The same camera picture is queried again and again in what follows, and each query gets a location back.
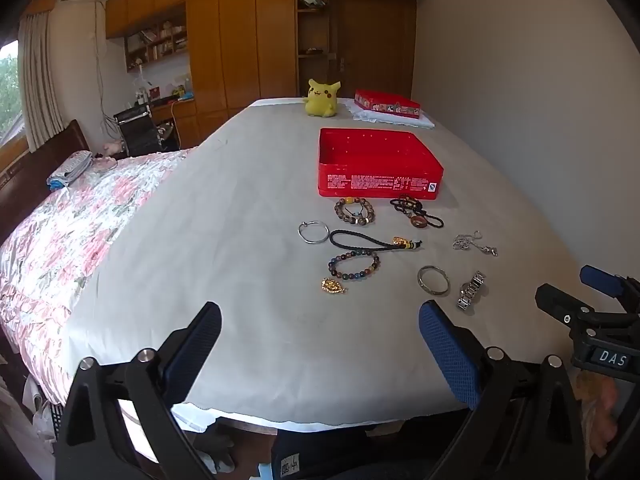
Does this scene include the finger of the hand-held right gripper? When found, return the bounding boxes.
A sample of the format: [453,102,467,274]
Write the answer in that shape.
[535,284,608,336]
[580,265,640,311]

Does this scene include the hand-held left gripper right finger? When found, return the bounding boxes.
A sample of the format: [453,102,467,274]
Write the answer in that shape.
[419,300,587,480]

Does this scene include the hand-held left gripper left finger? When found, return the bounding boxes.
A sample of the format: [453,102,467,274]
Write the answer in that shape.
[54,302,222,480]

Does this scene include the black braided cord necklace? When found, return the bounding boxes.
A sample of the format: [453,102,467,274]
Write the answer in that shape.
[328,229,425,253]

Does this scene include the black bead necklace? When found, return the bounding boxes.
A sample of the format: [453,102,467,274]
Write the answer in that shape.
[389,194,445,230]

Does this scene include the red tin box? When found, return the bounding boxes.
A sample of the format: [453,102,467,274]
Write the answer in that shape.
[317,127,445,200]

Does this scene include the person's right hand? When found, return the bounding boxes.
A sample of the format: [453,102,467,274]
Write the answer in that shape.
[575,371,625,460]

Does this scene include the silver metal watch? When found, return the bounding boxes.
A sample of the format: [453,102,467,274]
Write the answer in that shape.
[457,270,487,311]

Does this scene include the wide silver bangle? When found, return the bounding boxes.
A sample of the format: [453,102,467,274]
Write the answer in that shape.
[417,265,450,295]

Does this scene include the person's dark clothing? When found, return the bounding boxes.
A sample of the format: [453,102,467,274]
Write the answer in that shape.
[270,407,591,480]

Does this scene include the thin silver open bangle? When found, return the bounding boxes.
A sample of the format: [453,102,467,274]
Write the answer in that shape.
[298,221,330,245]

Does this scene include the pink floral quilt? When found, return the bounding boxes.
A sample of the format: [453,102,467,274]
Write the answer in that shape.
[0,147,201,408]

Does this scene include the grey blue folded towel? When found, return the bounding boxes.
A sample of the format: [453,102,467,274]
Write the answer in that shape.
[47,150,95,191]

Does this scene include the black office chair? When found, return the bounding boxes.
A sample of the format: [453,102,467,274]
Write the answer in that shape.
[113,104,167,157]

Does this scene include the wooden desk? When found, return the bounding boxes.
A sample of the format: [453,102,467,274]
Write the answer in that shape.
[149,99,197,147]

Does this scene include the white folded cloth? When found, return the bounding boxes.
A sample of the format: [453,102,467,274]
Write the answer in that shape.
[350,100,436,131]

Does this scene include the dark wooden headboard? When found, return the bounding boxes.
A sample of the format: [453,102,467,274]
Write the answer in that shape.
[0,119,99,247]

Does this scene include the red printed tin lid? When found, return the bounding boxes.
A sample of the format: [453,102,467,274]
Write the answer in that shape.
[354,88,422,120]

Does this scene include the yellow plush toy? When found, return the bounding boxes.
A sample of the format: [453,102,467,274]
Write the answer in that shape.
[305,78,342,118]

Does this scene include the beige curtain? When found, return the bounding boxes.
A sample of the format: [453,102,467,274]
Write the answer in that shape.
[17,9,69,154]

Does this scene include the wooden bookshelf with books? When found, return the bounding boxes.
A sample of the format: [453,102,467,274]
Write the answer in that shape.
[123,1,189,74]

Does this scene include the wooden wardrobe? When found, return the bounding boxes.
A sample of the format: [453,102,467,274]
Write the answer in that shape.
[104,0,437,148]

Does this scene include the window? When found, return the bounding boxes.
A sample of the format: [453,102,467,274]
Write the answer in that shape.
[0,41,30,150]

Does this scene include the brown wooden door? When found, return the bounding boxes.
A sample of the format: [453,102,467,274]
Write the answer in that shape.
[330,0,417,104]

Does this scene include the silver chain necklace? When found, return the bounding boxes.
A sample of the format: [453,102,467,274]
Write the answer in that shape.
[452,230,499,257]

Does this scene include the multicolour bead bracelet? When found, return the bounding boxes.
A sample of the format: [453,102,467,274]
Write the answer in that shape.
[327,250,381,284]

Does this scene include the brown wooden bead bracelet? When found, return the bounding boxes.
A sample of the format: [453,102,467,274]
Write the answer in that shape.
[334,197,376,227]

